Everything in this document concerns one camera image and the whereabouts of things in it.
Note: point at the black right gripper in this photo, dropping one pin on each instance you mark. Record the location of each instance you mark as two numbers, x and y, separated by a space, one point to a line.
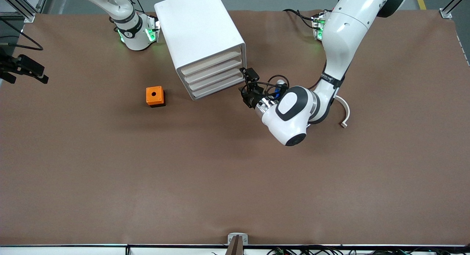
10 65

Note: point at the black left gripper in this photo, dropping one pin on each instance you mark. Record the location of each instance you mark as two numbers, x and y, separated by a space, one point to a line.
252 97

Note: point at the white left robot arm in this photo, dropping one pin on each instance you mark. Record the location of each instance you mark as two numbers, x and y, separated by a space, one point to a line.
341 34

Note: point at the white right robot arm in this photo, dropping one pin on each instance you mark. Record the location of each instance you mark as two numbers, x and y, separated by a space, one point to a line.
136 38

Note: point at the white curved plastic clamp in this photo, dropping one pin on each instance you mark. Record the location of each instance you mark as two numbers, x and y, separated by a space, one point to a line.
347 111

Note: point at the orange button enclosure box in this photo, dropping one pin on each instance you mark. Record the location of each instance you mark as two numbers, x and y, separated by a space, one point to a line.
154 95

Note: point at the grey metal mount bracket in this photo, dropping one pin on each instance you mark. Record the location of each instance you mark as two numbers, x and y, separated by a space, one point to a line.
232 239

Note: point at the brown tapered post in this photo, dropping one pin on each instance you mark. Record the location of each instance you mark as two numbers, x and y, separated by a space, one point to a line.
235 247

